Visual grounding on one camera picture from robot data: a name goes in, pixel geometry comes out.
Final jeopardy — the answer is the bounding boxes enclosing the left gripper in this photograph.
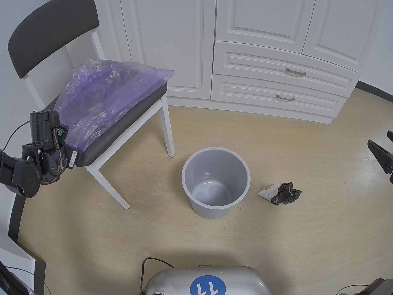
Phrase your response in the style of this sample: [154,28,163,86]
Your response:
[58,143,81,170]

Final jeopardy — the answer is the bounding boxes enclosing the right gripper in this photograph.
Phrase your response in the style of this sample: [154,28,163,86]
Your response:
[368,130,393,184]

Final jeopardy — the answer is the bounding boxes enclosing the purple plastic bag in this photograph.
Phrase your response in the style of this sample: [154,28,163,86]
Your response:
[54,59,174,154]

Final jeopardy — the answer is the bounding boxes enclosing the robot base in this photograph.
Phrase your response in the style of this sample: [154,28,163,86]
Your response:
[144,266,275,295]

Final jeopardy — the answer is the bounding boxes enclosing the crumpled black plastic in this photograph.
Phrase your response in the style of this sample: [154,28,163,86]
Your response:
[272,182,302,206]

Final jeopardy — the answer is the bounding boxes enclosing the pale grey trash bin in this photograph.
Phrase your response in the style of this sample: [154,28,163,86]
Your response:
[181,147,251,219]

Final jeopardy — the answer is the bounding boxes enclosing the crumpled white paper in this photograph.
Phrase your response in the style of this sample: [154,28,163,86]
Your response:
[257,183,281,203]

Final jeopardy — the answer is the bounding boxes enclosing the white chair with grey seat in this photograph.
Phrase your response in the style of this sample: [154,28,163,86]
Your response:
[8,0,175,210]

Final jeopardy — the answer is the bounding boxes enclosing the white wardrobe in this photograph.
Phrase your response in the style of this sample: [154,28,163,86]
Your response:
[49,0,362,125]

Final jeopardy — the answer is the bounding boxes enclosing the thin black cable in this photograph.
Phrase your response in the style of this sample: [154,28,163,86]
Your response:
[337,284,369,295]
[6,266,52,295]

